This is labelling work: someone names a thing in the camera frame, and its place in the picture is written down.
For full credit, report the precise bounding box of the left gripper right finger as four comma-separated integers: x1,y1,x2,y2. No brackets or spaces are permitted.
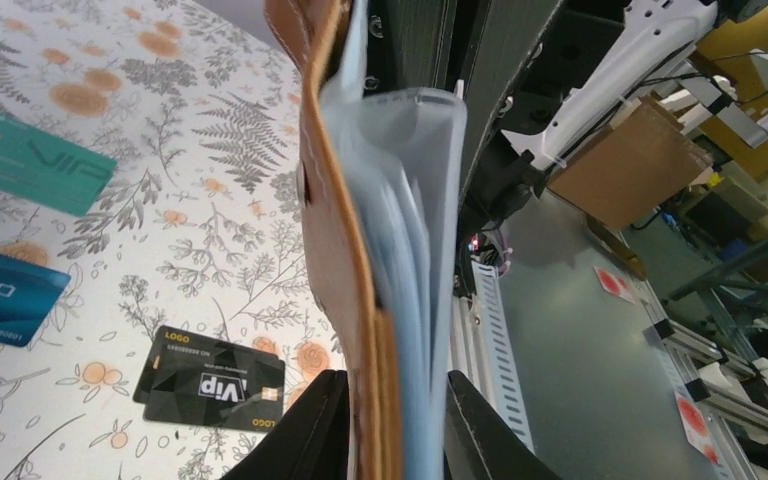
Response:
444,370,559,480

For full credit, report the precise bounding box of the dark blue credit card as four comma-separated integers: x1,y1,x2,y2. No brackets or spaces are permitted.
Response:
0,254,71,347

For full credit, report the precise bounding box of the blue slotted cable duct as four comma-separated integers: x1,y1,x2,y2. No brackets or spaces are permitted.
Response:
472,262,535,453

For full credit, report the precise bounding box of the brown cardboard box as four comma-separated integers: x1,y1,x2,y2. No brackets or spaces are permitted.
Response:
548,97,713,230

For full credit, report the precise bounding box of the brown leather card holder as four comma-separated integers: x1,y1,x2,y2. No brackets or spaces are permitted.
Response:
264,1,467,479

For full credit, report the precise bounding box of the black VIP credit card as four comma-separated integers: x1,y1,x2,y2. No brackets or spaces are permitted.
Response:
132,326,227,404

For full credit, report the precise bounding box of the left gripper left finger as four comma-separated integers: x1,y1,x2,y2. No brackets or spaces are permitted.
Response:
222,370,350,480

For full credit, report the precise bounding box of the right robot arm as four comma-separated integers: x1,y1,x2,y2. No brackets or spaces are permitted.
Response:
366,1,768,266

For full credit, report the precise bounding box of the teal credit card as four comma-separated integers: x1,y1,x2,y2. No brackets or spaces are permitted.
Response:
0,113,117,217

